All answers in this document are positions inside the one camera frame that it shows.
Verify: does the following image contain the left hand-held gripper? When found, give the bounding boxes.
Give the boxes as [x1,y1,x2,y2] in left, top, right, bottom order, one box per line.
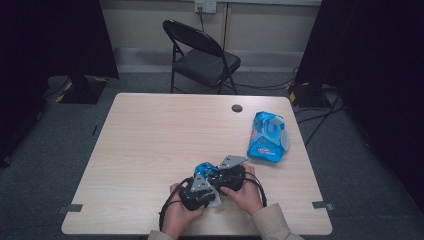
[180,173,216,212]

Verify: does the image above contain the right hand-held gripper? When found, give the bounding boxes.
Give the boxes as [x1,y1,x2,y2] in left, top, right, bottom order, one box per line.
[207,154,249,192]

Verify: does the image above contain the blue toy car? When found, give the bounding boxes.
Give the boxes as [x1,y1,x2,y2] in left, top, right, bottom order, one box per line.
[194,162,222,180]

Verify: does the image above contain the blue wet wipes pack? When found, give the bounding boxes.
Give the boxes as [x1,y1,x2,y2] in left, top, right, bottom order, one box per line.
[246,110,291,164]

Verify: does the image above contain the person's left hand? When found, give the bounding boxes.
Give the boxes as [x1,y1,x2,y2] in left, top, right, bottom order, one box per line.
[160,182,205,240]

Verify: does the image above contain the person's right hand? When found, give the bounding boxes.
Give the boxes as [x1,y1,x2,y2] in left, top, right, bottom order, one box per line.
[219,162,265,216]

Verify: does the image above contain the grey tape piece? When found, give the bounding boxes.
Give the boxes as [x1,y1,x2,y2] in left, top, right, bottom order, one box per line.
[312,200,335,212]
[57,203,84,215]

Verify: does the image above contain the black stand base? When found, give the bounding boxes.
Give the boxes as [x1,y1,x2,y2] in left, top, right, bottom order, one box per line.
[59,74,108,105]
[288,81,332,109]

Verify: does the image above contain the black folding chair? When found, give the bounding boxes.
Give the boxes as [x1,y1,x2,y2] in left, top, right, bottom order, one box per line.
[162,19,242,95]

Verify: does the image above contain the dark curtain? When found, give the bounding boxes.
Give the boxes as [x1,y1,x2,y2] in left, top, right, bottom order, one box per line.
[0,0,120,168]
[294,0,424,212]

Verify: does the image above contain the left hand-held gripper cable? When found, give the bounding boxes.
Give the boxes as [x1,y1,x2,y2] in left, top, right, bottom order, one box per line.
[158,177,194,232]

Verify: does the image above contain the hand-held gripper cable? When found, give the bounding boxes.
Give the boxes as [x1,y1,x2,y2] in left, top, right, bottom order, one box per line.
[243,171,269,208]
[158,177,194,232]

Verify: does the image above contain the right hand-held gripper cable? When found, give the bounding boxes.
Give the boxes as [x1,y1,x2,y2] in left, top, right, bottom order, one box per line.
[243,171,269,208]

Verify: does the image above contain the black floor cables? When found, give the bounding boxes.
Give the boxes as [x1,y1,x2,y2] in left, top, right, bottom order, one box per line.
[233,66,345,148]

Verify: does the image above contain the white wall socket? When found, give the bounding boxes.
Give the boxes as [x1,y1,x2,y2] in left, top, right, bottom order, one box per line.
[194,0,218,14]

